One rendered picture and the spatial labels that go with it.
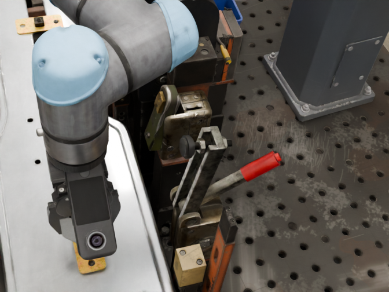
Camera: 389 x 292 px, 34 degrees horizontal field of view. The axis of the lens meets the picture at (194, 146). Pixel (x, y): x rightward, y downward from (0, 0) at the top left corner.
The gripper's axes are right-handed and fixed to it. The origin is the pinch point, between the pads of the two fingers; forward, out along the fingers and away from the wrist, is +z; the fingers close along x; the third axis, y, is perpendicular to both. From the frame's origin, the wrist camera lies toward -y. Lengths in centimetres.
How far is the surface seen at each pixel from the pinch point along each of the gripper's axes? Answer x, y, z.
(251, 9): -57, 75, 32
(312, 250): -45, 5, 32
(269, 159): -25.0, -0.5, -12.2
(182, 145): -12.4, -0.1, -18.4
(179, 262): -10.9, -8.1, -3.6
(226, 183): -19.5, -0.4, -8.2
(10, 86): 6.8, 32.8, 2.1
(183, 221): -13.0, -2.8, -4.6
